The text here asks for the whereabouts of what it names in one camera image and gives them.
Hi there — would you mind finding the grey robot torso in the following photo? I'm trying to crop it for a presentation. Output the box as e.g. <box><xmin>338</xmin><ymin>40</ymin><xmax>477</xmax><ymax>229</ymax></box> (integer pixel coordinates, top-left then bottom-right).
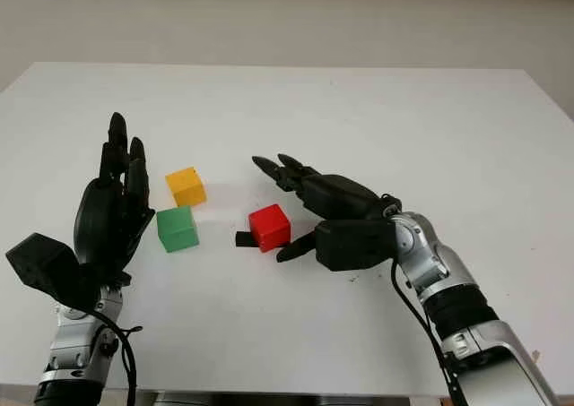
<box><xmin>138</xmin><ymin>392</ymin><xmax>449</xmax><ymax>406</ymax></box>

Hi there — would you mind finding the green wooden block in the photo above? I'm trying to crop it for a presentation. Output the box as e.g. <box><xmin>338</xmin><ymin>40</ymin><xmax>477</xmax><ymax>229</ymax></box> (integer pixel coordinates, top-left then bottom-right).
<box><xmin>156</xmin><ymin>205</ymin><xmax>200</xmax><ymax>254</ymax></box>

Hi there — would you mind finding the yellow wooden block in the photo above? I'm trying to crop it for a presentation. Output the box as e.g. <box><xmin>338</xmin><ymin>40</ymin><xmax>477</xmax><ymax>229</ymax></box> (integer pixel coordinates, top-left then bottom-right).
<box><xmin>164</xmin><ymin>167</ymin><xmax>208</xmax><ymax>208</ymax></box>

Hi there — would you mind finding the red wooden block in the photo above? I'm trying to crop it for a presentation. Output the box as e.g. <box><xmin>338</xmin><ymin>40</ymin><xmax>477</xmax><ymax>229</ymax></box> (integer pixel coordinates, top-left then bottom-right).
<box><xmin>248</xmin><ymin>203</ymin><xmax>292</xmax><ymax>254</ymax></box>

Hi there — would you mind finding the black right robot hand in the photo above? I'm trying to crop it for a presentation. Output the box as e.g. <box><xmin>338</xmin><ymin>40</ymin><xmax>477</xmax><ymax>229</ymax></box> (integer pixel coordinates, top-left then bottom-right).
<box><xmin>251</xmin><ymin>153</ymin><xmax>396</xmax><ymax>263</ymax></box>

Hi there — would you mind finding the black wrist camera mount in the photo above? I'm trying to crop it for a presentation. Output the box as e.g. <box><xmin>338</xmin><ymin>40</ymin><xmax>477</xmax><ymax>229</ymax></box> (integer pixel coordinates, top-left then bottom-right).
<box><xmin>313</xmin><ymin>217</ymin><xmax>398</xmax><ymax>272</ymax></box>
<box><xmin>4</xmin><ymin>233</ymin><xmax>104</xmax><ymax>311</ymax></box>

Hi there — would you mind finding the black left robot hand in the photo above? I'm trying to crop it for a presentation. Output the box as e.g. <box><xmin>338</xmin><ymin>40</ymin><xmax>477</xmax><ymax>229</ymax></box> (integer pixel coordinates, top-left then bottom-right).
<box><xmin>73</xmin><ymin>112</ymin><xmax>156</xmax><ymax>287</ymax></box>

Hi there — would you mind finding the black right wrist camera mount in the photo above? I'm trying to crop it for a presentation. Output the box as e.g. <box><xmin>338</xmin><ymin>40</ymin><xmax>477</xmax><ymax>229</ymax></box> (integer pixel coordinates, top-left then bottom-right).
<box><xmin>313</xmin><ymin>217</ymin><xmax>398</xmax><ymax>272</ymax></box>

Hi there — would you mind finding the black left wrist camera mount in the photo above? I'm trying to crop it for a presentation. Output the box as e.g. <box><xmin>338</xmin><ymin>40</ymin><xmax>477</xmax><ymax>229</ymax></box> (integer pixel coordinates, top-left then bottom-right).
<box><xmin>4</xmin><ymin>233</ymin><xmax>104</xmax><ymax>311</ymax></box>

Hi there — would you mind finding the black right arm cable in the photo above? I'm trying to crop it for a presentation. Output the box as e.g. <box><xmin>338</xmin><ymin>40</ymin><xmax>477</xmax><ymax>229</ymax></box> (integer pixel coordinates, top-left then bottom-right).
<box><xmin>380</xmin><ymin>193</ymin><xmax>467</xmax><ymax>406</ymax></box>

